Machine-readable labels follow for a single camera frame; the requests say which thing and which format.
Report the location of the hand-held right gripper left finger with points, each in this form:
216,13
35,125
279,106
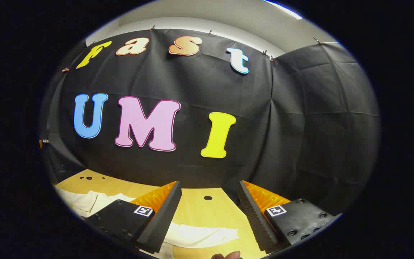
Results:
165,219

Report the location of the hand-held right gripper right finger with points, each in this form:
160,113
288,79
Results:
255,219

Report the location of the cream white sweater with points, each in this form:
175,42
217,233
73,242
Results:
199,235

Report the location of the black backdrop cloth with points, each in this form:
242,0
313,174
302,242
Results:
282,126

